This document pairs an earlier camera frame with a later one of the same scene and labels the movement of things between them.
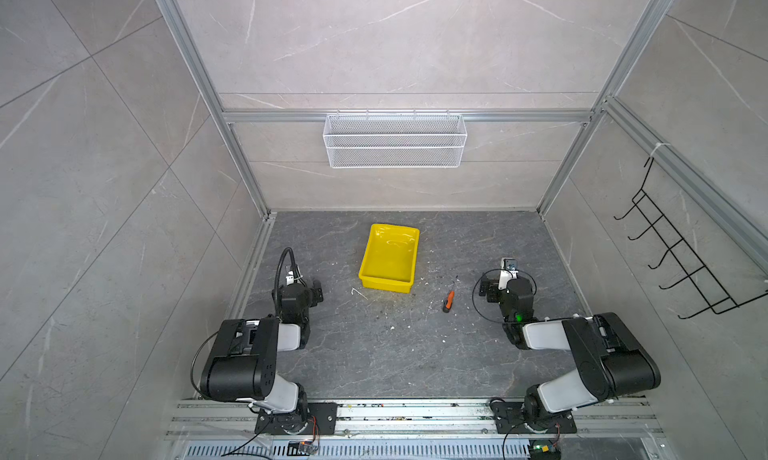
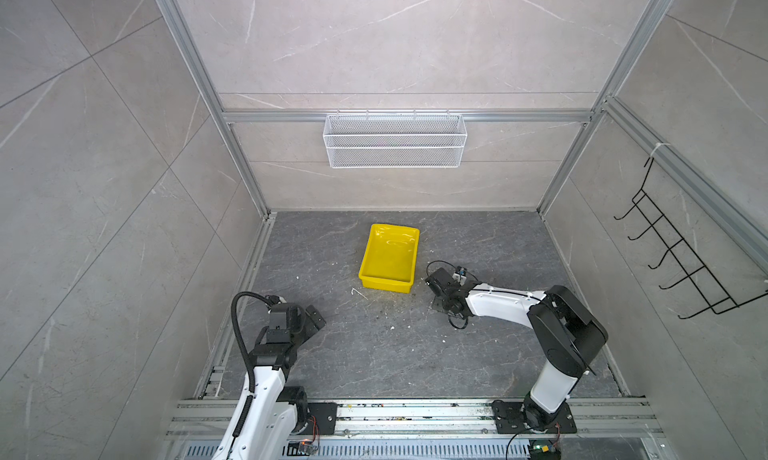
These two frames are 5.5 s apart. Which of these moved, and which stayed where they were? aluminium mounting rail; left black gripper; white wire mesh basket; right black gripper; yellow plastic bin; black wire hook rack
Moved: left black gripper; right black gripper
Stayed: yellow plastic bin; aluminium mounting rail; black wire hook rack; white wire mesh basket
